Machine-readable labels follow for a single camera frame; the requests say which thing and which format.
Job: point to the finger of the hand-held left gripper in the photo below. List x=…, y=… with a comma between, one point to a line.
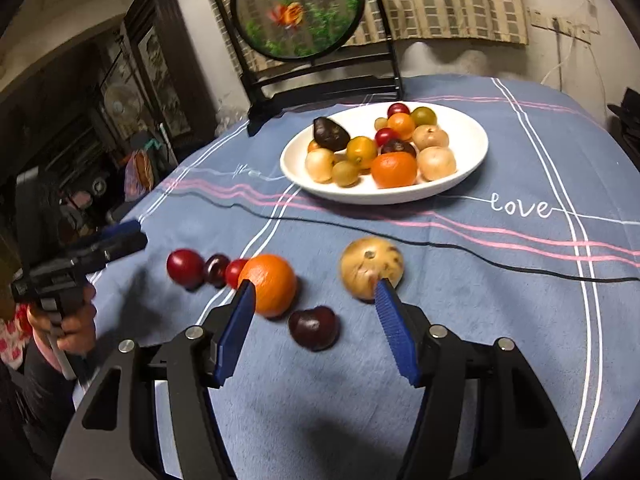
x=122, y=245

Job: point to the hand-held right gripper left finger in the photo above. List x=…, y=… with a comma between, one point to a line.
x=235, y=332

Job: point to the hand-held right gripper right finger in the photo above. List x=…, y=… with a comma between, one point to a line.
x=397, y=332

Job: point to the large round orange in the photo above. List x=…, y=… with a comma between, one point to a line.
x=272, y=280

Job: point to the tan spotted fruit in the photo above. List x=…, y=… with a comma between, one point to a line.
x=370, y=262

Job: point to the large dark cherry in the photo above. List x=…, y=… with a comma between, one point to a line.
x=314, y=328

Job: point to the dimpled mandarin orange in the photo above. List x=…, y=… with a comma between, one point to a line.
x=394, y=170

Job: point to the oval glossy kumquat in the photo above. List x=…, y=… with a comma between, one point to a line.
x=361, y=151

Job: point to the white oval plate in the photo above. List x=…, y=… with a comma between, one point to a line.
x=467, y=132

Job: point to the person's left forearm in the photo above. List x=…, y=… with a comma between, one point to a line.
x=42, y=357

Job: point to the person's left hand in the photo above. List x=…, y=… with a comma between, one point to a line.
x=80, y=327

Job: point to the red cherry tomato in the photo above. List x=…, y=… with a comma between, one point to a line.
x=185, y=269
x=235, y=272
x=398, y=109
x=386, y=136

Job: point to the small dark cherry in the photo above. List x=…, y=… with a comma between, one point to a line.
x=216, y=271

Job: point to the red white patterned cloth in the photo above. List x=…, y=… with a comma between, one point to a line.
x=12, y=335

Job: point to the orange hanging bag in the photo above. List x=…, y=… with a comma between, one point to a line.
x=139, y=172

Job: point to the blue striped tablecloth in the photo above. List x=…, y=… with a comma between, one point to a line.
x=475, y=360

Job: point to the white electric fan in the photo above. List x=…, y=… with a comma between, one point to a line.
x=119, y=101

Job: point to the green tan grape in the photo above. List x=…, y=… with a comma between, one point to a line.
x=345, y=174

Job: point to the clear plastic bag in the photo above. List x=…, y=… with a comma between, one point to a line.
x=232, y=115

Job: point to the tan round fruit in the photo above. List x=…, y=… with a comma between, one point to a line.
x=430, y=137
x=320, y=166
x=436, y=163

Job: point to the dark plum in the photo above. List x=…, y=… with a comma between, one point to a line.
x=398, y=147

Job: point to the dark wooden cabinet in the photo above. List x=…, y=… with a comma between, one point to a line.
x=165, y=60

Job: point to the tiny orange fruit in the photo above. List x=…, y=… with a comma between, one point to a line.
x=313, y=146

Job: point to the small round orange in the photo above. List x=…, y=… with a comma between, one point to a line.
x=401, y=126

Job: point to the small pale grape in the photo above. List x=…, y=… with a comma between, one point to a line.
x=381, y=123

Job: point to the dark avocado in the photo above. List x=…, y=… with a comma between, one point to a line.
x=330, y=134

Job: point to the yellow green tomato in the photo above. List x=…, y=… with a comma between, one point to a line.
x=424, y=116

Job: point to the round fish painting black stand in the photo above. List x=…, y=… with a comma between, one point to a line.
x=300, y=10

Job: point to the woven checked wall curtain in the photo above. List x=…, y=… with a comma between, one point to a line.
x=450, y=0

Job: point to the white wall socket strip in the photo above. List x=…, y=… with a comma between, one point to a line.
x=565, y=22

